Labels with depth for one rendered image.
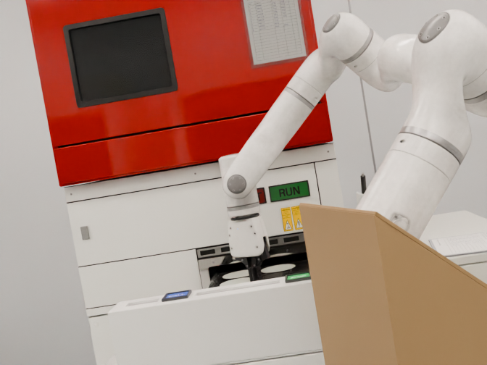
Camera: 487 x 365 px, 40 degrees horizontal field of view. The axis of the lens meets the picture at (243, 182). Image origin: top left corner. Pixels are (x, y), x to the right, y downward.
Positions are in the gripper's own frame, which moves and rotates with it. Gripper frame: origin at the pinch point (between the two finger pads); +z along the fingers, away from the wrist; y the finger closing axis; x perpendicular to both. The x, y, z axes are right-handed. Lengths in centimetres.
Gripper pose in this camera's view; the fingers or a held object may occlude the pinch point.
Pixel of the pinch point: (255, 274)
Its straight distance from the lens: 175.7
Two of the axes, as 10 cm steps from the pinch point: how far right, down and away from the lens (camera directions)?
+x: 6.0, -1.4, 7.9
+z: 1.7, 9.8, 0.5
